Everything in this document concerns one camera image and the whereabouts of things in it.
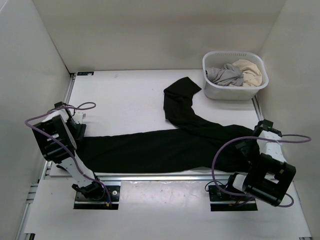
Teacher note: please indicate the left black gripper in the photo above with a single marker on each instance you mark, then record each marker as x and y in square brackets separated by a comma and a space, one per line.
[78, 136]

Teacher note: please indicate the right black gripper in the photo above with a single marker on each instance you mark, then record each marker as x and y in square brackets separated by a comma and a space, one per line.
[243, 147]

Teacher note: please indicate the black trousers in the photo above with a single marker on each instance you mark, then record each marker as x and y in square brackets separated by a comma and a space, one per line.
[193, 143]

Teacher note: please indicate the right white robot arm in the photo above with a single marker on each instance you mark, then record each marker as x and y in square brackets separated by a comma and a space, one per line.
[269, 175]

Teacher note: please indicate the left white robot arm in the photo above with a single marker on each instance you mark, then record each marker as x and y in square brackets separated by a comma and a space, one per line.
[57, 134]

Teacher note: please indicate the dark label sticker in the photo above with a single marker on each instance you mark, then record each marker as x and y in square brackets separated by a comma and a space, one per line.
[85, 73]

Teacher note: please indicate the beige garment in basket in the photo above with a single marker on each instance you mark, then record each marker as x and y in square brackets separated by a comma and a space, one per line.
[252, 76]

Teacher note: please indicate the white plastic laundry basket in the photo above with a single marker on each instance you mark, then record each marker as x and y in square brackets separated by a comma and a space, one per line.
[218, 59]

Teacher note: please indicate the grey garment in basket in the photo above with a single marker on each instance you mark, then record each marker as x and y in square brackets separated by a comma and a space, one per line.
[228, 75]

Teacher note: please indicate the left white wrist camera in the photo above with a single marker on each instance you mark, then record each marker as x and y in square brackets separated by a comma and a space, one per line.
[79, 117]

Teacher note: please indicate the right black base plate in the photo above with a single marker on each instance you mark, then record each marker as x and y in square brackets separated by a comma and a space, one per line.
[222, 202]

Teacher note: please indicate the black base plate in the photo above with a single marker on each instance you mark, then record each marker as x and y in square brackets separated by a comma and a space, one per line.
[222, 202]
[95, 197]

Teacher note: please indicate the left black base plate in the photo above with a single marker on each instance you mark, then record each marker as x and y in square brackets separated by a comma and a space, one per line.
[95, 197]

